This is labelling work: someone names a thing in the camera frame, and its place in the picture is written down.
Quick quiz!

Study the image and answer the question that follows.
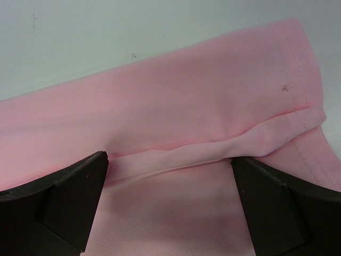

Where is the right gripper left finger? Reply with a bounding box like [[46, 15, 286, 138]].
[[1, 151, 109, 256]]

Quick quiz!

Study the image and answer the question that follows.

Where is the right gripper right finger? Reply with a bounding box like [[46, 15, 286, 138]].
[[231, 157, 340, 256]]

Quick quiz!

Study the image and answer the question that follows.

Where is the pink t shirt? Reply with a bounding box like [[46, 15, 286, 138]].
[[1, 19, 340, 255]]

